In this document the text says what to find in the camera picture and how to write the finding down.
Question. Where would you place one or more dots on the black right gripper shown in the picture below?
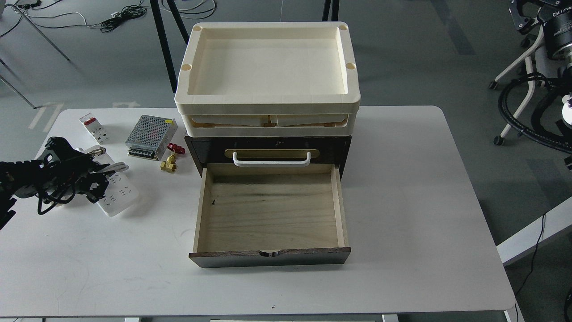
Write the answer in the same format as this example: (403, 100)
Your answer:
(527, 14)

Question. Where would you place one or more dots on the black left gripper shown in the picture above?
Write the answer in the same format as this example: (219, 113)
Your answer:
(67, 172)

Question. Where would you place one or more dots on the white power strip with cable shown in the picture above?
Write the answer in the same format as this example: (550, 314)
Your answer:
(119, 195)

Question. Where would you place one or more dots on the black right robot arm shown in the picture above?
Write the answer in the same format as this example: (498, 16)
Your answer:
(554, 21)

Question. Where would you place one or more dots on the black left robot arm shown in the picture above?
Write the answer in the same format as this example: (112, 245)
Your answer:
(21, 179)

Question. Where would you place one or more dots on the white office chair base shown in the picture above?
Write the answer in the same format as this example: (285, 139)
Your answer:
(524, 64)

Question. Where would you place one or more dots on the white red circuit breaker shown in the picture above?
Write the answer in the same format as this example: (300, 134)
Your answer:
(95, 128)

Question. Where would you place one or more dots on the metal mesh power supply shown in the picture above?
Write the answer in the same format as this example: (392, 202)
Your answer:
(150, 137)

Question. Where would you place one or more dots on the cream plastic lower tray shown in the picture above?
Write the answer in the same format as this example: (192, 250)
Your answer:
(269, 125)

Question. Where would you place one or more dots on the cream plastic tray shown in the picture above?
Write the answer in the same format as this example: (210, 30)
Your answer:
(249, 68)
(269, 125)

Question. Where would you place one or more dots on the open wooden drawer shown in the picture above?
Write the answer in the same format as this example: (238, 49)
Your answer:
(251, 217)

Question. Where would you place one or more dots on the white adjacent table edge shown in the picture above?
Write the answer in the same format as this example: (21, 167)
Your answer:
(543, 230)

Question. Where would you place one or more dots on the cream plastic top tray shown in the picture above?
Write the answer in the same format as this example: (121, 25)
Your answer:
(249, 68)

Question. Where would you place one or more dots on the brass valve red handle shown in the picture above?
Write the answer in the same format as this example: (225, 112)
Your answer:
(170, 164)

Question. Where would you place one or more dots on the white drawer handle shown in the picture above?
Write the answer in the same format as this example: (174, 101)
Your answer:
(242, 163)

